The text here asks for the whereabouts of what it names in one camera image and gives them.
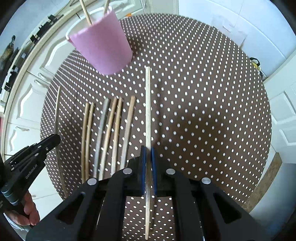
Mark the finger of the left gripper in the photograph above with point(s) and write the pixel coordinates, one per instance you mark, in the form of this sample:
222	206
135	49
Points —
47	144

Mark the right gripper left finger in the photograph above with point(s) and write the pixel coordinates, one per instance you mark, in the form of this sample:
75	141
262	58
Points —
95	211

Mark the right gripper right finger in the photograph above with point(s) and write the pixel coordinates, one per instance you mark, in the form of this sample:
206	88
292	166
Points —
202	211

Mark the tan chopstick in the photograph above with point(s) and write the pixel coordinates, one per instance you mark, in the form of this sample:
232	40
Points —
107	138
88	138
115	137
83	139

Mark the grey chopstick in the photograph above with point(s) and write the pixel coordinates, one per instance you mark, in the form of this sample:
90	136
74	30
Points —
99	136

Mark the light wooden chopstick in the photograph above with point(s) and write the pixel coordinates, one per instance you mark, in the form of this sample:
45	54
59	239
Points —
148	148

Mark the cream kitchen cabinets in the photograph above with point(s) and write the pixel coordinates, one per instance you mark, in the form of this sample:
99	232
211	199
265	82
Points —
29	117

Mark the person left hand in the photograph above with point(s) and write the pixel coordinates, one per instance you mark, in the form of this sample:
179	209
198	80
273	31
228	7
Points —
19	221

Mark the dark wok pan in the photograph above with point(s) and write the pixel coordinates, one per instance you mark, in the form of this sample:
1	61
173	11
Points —
7	53

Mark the pink cylindrical cup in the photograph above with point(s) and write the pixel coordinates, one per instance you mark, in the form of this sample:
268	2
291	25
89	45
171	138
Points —
103	44

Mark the brown polka dot tablecloth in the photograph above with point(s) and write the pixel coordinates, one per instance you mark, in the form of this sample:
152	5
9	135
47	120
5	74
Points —
210	115

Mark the black gas stove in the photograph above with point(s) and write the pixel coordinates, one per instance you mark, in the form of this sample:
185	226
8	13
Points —
15	62

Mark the chopstick in cup leaning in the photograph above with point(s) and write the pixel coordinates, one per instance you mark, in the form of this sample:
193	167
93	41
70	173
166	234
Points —
85	11

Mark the white door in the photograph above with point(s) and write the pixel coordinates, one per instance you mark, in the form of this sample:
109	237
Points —
280	89

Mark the chopstick in cup rightmost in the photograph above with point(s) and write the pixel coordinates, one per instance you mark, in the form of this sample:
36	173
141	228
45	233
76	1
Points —
106	5

